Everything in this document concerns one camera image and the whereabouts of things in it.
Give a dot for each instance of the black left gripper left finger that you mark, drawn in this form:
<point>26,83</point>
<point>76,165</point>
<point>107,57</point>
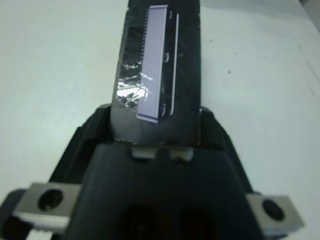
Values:
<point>85,150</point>

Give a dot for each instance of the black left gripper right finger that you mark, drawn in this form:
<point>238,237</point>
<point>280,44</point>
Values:
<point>225,140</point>

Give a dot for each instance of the black box lid silver print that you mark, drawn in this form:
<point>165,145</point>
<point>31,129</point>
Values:
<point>185,75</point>

